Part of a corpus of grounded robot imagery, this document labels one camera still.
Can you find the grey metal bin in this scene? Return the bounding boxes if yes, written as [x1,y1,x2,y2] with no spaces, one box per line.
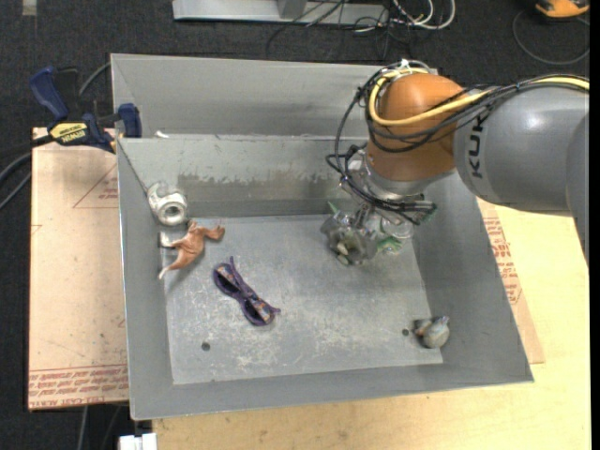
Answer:
[110,52,535,422]

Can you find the purple sunglasses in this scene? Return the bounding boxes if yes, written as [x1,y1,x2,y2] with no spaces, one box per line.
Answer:
[212,256,282,327]

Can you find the grey toy bird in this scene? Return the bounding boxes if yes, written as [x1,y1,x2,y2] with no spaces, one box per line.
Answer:
[412,315,452,350]

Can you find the brown toy horse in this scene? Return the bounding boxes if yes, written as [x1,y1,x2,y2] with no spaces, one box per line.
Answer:
[157,219,227,281]

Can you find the white round fitting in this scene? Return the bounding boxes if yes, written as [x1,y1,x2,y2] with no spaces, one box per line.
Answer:
[146,181,189,227]

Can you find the brown cardboard board red print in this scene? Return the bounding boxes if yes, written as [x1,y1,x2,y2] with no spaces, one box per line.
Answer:
[27,127,546,413]

